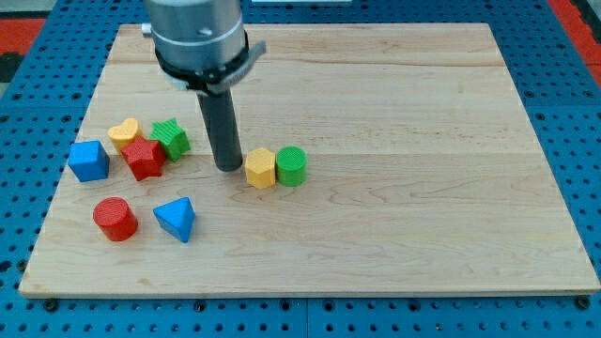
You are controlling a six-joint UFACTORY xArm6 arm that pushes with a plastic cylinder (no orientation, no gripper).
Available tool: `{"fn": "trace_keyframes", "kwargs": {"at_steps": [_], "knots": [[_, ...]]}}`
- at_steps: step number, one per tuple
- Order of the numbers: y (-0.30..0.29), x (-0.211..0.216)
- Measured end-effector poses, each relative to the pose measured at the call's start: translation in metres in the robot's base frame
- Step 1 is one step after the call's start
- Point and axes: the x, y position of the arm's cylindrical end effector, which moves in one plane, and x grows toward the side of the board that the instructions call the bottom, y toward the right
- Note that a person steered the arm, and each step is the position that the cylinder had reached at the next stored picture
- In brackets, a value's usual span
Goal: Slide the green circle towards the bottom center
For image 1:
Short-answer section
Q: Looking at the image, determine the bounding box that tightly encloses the blue triangle block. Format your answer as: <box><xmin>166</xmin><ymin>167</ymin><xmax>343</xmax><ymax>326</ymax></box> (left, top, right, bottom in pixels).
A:
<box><xmin>153</xmin><ymin>197</ymin><xmax>195</xmax><ymax>243</ymax></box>

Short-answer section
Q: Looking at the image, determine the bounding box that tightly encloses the yellow heart block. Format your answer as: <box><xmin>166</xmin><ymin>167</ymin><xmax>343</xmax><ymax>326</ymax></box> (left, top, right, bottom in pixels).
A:
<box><xmin>107</xmin><ymin>117</ymin><xmax>142</xmax><ymax>152</ymax></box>

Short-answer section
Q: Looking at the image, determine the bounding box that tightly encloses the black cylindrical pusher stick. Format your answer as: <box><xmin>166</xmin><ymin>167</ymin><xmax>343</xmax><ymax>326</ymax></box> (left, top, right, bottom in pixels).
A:
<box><xmin>197</xmin><ymin>90</ymin><xmax>242</xmax><ymax>172</ymax></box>

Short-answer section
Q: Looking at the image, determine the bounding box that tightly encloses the blue cube block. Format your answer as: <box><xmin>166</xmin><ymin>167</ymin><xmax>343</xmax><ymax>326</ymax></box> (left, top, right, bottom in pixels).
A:
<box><xmin>68</xmin><ymin>140</ymin><xmax>110</xmax><ymax>182</ymax></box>

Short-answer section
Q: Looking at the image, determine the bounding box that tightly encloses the red cylinder block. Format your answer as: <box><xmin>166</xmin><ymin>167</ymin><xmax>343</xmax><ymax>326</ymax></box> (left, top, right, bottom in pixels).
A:
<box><xmin>92</xmin><ymin>196</ymin><xmax>138</xmax><ymax>241</ymax></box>

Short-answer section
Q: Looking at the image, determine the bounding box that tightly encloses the green star block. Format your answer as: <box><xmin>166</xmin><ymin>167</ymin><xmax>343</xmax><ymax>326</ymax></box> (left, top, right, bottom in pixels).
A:
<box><xmin>149</xmin><ymin>118</ymin><xmax>191</xmax><ymax>162</ymax></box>

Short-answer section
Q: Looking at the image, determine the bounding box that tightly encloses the green cylinder block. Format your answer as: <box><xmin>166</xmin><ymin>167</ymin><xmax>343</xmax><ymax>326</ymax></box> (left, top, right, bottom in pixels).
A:
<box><xmin>276</xmin><ymin>146</ymin><xmax>308</xmax><ymax>187</ymax></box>

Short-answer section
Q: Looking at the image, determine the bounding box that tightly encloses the yellow hexagon block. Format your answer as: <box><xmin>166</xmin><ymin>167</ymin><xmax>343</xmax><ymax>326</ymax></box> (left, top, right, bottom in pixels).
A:
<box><xmin>244</xmin><ymin>147</ymin><xmax>276</xmax><ymax>189</ymax></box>

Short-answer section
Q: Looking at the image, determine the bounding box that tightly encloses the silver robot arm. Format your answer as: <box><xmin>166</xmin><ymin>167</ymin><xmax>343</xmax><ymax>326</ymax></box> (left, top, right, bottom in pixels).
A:
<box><xmin>144</xmin><ymin>0</ymin><xmax>267</xmax><ymax>96</ymax></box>

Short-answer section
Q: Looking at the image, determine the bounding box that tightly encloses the wooden board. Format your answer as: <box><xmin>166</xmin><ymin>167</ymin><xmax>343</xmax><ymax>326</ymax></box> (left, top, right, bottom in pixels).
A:
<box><xmin>20</xmin><ymin>23</ymin><xmax>600</xmax><ymax>299</ymax></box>

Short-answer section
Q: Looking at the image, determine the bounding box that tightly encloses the red star block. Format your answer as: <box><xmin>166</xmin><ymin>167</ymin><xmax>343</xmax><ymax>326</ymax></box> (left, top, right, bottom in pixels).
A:
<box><xmin>121</xmin><ymin>136</ymin><xmax>166</xmax><ymax>181</ymax></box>

